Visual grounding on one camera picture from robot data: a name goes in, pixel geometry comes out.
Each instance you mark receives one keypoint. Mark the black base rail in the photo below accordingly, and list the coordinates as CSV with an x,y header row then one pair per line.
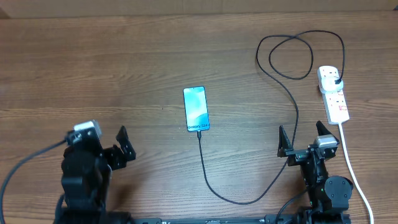
x,y
268,219

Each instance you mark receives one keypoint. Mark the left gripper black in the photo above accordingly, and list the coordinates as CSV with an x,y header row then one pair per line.
x,y
124,142

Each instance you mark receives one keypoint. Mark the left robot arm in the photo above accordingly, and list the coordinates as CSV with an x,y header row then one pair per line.
x,y
87,171

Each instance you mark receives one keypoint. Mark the Samsung Galaxy smartphone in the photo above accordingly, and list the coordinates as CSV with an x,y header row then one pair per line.
x,y
196,109

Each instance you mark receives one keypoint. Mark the white USB charger plug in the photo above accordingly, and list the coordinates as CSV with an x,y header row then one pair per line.
x,y
329,85

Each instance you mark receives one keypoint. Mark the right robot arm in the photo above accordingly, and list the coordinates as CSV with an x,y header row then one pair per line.
x,y
329,195

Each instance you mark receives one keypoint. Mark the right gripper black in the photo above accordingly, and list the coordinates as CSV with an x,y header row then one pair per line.
x,y
295,155

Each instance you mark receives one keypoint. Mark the white power strip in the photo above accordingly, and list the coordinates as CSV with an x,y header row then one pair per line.
x,y
335,103

